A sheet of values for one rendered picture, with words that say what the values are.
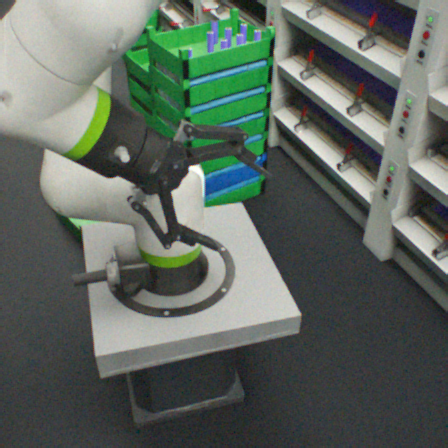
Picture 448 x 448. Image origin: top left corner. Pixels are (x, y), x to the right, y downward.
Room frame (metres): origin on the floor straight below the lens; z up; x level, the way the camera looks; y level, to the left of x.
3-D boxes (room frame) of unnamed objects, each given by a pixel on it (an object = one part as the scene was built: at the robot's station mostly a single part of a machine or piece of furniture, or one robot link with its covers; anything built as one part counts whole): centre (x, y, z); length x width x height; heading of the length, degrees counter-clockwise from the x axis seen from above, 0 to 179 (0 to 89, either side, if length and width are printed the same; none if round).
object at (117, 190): (0.75, 0.11, 0.49); 0.16 x 0.13 x 0.19; 81
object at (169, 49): (1.46, 0.03, 0.52); 0.30 x 0.20 x 0.08; 123
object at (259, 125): (1.46, 0.03, 0.28); 0.30 x 0.20 x 0.08; 123
